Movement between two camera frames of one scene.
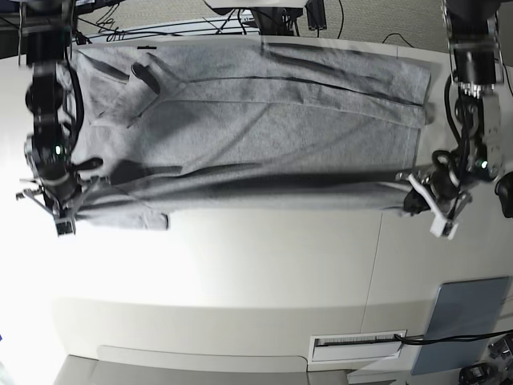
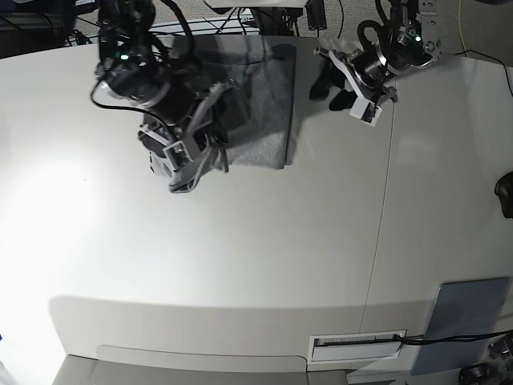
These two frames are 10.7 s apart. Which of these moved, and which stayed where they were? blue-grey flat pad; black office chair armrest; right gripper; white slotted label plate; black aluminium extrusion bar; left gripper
Moved: left gripper; right gripper
Stayed: black aluminium extrusion bar; black office chair armrest; blue-grey flat pad; white slotted label plate
